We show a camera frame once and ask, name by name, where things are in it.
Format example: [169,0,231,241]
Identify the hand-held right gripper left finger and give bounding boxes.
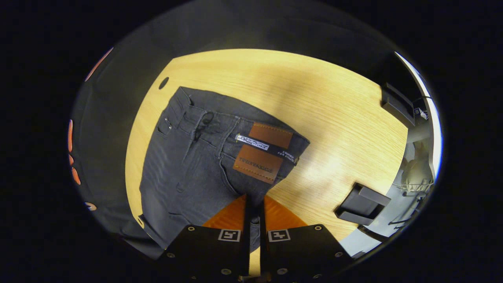
[156,195,252,283]

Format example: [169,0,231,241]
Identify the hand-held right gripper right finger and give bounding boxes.
[259,195,355,283]

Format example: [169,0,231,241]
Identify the dark grey jeans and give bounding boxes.
[122,86,311,260]

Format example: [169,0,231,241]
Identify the black table edge bracket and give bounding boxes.
[334,182,392,226]
[380,82,416,127]

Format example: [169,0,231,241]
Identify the beige cloth bundle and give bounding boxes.
[401,157,434,194]

